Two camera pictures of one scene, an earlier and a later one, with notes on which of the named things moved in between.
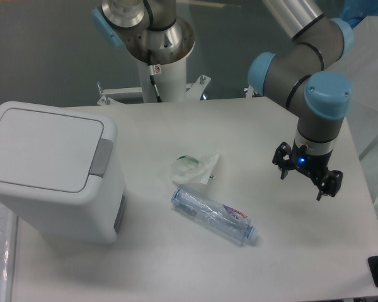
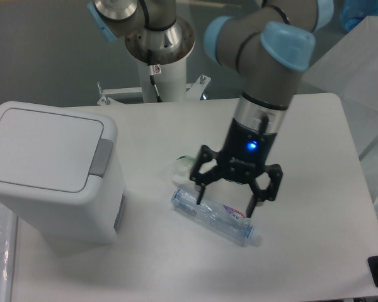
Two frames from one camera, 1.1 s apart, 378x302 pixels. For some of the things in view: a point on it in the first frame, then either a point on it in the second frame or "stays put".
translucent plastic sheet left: (2, 226) stays put
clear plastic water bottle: (219, 219) stays put
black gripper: (315, 165) to (245, 155)
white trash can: (59, 166) stays put
